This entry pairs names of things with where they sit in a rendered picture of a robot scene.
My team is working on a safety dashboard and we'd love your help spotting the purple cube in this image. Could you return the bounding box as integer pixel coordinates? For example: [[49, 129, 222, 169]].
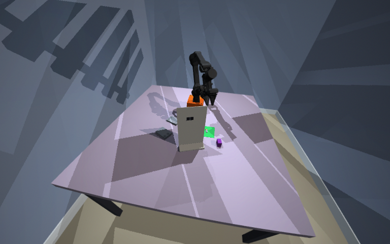
[[216, 139, 222, 147]]

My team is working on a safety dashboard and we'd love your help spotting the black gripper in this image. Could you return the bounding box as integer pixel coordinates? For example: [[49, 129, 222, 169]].
[[200, 81, 218, 106]]

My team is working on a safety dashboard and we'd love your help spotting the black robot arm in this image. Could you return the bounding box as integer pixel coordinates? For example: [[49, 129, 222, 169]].
[[189, 51, 217, 102]]

